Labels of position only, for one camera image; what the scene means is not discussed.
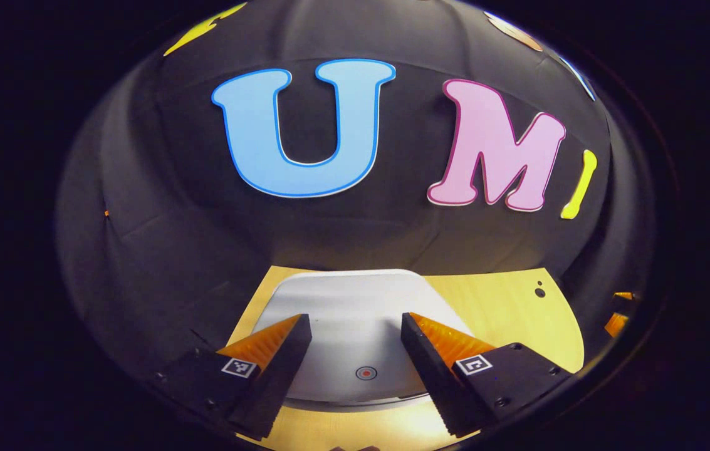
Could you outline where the grey desktop garbage bin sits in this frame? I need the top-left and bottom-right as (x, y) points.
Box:
(251, 269), (474, 412)

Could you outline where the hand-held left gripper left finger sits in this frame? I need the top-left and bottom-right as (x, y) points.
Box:
(154, 313), (313, 441)

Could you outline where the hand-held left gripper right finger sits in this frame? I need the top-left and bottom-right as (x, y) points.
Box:
(401, 312), (575, 438)

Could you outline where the black backdrop cloth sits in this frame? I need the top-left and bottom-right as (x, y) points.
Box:
(56, 0), (656, 402)

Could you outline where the wooden desktop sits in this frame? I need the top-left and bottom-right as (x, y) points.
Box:
(226, 265), (586, 451)

